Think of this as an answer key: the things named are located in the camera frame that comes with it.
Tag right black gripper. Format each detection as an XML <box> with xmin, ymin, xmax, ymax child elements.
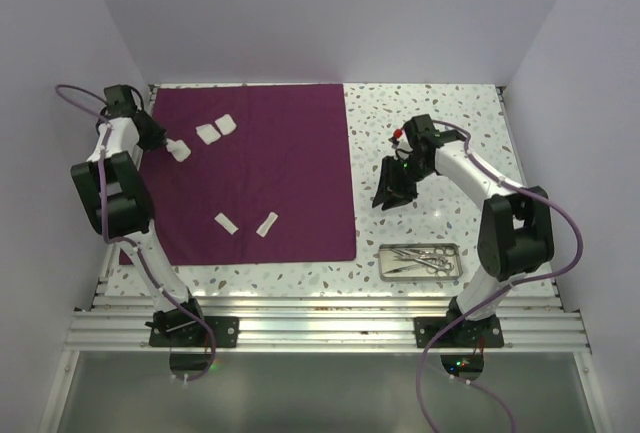
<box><xmin>373</xmin><ymin>155</ymin><xmax>434</xmax><ymax>211</ymax></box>

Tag white gauze pad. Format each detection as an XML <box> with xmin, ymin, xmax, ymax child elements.
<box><xmin>166</xmin><ymin>139</ymin><xmax>191</xmax><ymax>162</ymax></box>
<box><xmin>215</xmin><ymin>114</ymin><xmax>237</xmax><ymax>136</ymax></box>
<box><xmin>196</xmin><ymin>124</ymin><xmax>221</xmax><ymax>145</ymax></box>

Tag steel forceps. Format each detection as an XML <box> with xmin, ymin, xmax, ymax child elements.
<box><xmin>391</xmin><ymin>247</ymin><xmax>458</xmax><ymax>259</ymax></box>

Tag steel scissors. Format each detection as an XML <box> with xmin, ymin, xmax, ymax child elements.
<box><xmin>393</xmin><ymin>254</ymin><xmax>454</xmax><ymax>270</ymax></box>
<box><xmin>382</xmin><ymin>263</ymin><xmax>452</xmax><ymax>277</ymax></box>

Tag white strip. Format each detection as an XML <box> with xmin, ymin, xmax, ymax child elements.
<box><xmin>256</xmin><ymin>212</ymin><xmax>278</xmax><ymax>238</ymax></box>
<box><xmin>214</xmin><ymin>213</ymin><xmax>238</xmax><ymax>235</ymax></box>

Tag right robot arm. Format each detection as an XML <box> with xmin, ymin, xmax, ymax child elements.
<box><xmin>372</xmin><ymin>114</ymin><xmax>555</xmax><ymax>346</ymax></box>

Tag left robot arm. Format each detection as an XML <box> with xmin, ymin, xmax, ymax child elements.
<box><xmin>71</xmin><ymin>85</ymin><xmax>208</xmax><ymax>346</ymax></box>

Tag metal tray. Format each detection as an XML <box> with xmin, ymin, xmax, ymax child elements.
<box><xmin>378</xmin><ymin>243</ymin><xmax>462</xmax><ymax>282</ymax></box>

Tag purple cloth mat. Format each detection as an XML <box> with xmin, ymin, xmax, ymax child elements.
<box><xmin>140</xmin><ymin>84</ymin><xmax>356</xmax><ymax>266</ymax></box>

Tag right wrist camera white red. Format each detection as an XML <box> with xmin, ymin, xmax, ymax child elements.
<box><xmin>391</xmin><ymin>128</ymin><xmax>408</xmax><ymax>150</ymax></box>

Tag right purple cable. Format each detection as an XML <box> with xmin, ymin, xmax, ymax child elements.
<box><xmin>415</xmin><ymin>120</ymin><xmax>586</xmax><ymax>433</ymax></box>

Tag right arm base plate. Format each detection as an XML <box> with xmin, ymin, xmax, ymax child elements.
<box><xmin>413</xmin><ymin>315</ymin><xmax>505</xmax><ymax>348</ymax></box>

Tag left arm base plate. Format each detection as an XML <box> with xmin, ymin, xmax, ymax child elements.
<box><xmin>148</xmin><ymin>316</ymin><xmax>240</xmax><ymax>348</ymax></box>

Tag aluminium rail frame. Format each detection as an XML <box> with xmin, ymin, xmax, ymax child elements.
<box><xmin>63</xmin><ymin>296</ymin><xmax>590</xmax><ymax>353</ymax></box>

